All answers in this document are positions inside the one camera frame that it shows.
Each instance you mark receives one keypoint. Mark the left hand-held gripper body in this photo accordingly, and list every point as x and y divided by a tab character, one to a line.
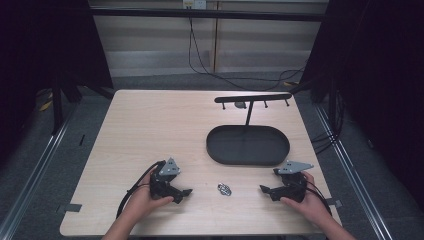
163	188

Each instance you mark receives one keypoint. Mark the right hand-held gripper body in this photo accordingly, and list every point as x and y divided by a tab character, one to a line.
293	190

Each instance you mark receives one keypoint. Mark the black jewelry stand with tray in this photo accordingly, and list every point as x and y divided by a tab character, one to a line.
248	146

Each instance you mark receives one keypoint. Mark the person's right hand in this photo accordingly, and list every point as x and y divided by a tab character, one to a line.
311	206

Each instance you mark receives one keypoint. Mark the person's left hand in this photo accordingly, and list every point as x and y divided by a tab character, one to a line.
141	201

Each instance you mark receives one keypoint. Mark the small dark grey object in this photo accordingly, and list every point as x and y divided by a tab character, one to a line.
240	104

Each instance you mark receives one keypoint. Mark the small black floor strip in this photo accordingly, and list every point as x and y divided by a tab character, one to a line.
82	140

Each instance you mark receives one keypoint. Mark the black stand leg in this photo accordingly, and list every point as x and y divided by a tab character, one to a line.
57	106

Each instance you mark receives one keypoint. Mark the black curtain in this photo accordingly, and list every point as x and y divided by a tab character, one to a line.
43	46
383	83

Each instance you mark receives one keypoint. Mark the yellow floor object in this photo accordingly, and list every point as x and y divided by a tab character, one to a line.
45	105

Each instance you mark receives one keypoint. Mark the grey table bracket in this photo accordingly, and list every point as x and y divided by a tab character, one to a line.
334	202
69	208

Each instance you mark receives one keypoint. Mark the metal floor rail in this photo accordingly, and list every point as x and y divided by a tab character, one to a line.
31	181
355	181

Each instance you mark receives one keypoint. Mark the black horizontal frame bar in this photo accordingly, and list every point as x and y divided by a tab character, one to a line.
206	14

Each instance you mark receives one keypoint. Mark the white wall outlet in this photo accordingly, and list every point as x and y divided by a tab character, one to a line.
195	4

